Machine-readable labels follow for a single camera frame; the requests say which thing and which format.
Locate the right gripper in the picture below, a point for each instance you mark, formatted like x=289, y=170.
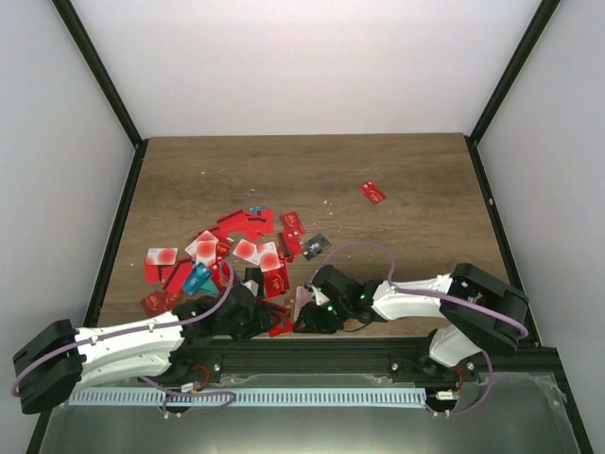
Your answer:
x=315, y=323

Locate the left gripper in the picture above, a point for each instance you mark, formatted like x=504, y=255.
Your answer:
x=262, y=323

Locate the brown leather card holder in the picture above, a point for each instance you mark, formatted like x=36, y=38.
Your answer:
x=302, y=296

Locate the black VIP card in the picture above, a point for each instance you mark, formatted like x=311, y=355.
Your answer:
x=315, y=246

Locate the red VIP card handled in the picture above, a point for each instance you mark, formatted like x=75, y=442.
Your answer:
x=292, y=223

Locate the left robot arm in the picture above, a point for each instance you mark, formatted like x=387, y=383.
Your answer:
x=62, y=359

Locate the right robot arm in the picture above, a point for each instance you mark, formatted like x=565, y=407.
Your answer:
x=485, y=314

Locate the blue bank card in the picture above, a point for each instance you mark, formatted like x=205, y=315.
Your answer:
x=196, y=279

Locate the white card red circle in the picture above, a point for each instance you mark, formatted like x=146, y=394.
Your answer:
x=263, y=255

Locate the lone red VIP card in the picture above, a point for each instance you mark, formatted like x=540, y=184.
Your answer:
x=372, y=192

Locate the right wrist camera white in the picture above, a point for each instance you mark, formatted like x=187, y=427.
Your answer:
x=316, y=296

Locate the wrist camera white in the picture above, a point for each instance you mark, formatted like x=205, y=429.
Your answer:
x=316, y=296
x=254, y=287

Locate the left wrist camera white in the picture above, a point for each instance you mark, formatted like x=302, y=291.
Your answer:
x=254, y=287

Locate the black frame front beam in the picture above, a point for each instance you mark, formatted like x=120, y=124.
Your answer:
x=402, y=359

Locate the light blue slotted rail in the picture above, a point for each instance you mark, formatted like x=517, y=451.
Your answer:
x=265, y=397

